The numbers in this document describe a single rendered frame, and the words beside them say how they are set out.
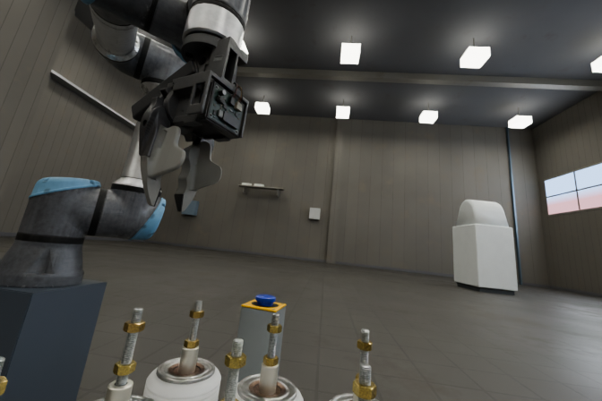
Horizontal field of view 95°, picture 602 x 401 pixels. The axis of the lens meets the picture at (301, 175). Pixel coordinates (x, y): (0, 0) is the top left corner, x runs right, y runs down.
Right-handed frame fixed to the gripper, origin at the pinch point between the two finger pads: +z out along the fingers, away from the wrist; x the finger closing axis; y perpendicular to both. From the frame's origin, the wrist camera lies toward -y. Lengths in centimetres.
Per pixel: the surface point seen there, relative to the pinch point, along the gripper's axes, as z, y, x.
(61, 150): -161, -804, 275
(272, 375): 19.8, 10.2, 13.3
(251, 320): 17.9, -2.3, 25.2
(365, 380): 14.0, 23.7, 4.9
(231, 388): 16.9, 12.4, 2.1
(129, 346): 15.6, 1.0, -0.6
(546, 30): -499, 227, 621
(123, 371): 17.6, 1.3, -0.9
